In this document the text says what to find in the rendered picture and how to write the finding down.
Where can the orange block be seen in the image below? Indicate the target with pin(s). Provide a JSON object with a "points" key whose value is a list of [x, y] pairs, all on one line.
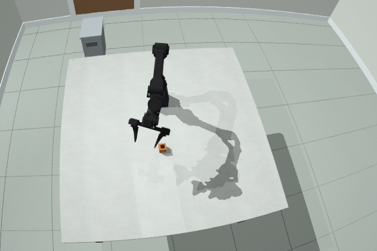
{"points": [[162, 148]]}

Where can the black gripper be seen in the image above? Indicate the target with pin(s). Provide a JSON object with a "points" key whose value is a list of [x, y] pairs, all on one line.
{"points": [[134, 123]]}

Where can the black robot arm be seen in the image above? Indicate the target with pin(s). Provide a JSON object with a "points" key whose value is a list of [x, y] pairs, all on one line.
{"points": [[156, 89]]}

